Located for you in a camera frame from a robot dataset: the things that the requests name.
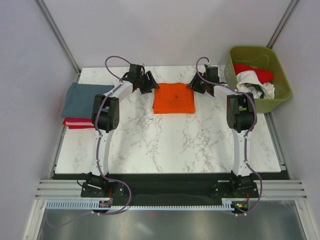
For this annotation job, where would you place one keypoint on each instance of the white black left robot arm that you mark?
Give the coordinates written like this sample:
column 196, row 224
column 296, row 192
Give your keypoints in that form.
column 106, row 112

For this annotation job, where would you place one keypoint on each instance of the white slotted cable duct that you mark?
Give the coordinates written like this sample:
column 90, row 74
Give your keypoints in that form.
column 146, row 203

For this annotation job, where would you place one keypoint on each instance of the right aluminium frame post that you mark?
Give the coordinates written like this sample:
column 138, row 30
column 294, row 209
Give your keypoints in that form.
column 282, row 23

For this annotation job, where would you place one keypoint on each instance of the red garment in bin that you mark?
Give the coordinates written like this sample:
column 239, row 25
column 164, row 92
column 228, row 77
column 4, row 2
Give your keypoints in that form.
column 263, row 75

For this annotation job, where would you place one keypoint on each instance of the white garment in bin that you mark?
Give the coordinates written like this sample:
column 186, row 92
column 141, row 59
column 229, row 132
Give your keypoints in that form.
column 248, row 82

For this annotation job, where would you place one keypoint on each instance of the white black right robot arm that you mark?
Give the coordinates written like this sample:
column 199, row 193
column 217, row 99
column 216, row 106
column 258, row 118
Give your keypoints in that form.
column 241, row 114

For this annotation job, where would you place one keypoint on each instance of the folded pink t-shirt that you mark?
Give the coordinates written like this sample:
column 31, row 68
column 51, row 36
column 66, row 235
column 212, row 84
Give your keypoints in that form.
column 78, row 121

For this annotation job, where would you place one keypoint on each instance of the olive green plastic bin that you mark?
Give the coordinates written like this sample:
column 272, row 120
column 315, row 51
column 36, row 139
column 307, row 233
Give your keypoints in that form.
column 259, row 57

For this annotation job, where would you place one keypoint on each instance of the left aluminium frame post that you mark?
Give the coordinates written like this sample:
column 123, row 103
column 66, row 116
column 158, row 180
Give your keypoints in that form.
column 57, row 34

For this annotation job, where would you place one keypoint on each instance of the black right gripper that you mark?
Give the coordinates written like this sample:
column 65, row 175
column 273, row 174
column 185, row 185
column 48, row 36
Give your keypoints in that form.
column 194, row 83

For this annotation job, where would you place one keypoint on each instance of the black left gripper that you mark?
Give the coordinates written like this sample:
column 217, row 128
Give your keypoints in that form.
column 151, row 84

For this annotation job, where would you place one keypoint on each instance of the orange t-shirt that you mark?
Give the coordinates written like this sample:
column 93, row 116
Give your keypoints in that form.
column 173, row 98

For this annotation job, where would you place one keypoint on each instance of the aluminium frame post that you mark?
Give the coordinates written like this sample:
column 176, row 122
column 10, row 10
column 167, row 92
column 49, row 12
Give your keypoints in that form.
column 282, row 23
column 57, row 34

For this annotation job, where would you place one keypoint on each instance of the folded grey-blue t-shirt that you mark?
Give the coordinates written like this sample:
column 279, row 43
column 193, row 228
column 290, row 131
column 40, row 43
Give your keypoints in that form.
column 80, row 99

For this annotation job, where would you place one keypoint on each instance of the folded red t-shirt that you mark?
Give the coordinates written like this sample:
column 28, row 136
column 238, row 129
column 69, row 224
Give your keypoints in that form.
column 78, row 127

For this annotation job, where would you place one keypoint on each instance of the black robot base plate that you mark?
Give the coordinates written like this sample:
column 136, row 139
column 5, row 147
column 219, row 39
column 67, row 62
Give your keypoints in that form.
column 175, row 186

